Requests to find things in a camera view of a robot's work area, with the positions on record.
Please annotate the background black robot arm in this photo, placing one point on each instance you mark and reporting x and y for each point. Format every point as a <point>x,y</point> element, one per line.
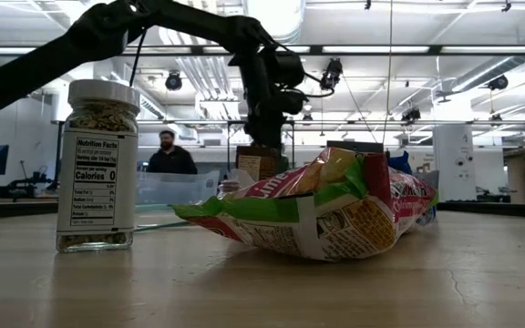
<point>30,180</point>

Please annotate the black ceiling spotlight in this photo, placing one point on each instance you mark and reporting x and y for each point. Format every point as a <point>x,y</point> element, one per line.
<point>331,73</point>
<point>498,82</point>
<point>410,114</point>
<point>173,82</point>

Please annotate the person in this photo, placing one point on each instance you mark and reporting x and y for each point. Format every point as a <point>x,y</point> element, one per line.
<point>171,159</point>

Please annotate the silver ventilation duct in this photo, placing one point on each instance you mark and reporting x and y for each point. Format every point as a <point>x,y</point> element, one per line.
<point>274,18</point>

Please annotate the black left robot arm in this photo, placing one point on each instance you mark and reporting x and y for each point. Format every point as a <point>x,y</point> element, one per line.
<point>39,64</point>

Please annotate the lime chili shrimp ramen packet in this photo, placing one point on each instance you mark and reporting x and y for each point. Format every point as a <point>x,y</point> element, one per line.
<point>326,218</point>

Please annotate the blue soy sauce ramen packet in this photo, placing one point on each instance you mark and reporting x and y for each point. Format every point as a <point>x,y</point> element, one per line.
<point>399,161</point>

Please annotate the clear plastic container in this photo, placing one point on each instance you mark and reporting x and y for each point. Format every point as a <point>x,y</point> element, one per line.
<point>176,191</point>

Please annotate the white pillar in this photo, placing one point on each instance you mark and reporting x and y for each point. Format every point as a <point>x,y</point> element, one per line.
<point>454,159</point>

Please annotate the black background workstation frame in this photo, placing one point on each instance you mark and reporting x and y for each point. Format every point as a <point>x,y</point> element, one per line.
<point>58,150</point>

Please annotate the black gantry beam with lights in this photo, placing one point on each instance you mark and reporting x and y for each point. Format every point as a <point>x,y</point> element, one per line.
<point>315,49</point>

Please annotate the white lid spice jar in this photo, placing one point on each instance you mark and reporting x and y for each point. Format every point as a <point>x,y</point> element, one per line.
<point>98,182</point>

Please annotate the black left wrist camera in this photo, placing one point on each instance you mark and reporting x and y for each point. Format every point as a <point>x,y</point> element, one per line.
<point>294,101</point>

